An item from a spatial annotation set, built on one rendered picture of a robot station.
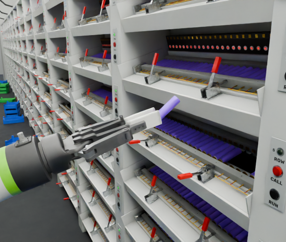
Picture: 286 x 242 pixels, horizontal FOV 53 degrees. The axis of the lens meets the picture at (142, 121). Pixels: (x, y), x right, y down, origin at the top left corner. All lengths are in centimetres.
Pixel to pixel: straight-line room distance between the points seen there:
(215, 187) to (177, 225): 25
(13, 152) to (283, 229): 48
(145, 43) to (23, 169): 68
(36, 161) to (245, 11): 45
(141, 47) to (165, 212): 57
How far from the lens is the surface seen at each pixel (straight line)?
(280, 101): 51
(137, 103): 107
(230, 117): 59
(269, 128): 53
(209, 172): 71
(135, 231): 121
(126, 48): 103
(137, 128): 57
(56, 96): 241
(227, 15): 60
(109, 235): 153
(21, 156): 55
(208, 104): 63
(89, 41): 172
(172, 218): 92
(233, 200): 65
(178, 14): 73
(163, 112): 60
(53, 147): 55
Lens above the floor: 121
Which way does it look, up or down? 15 degrees down
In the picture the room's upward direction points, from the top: straight up
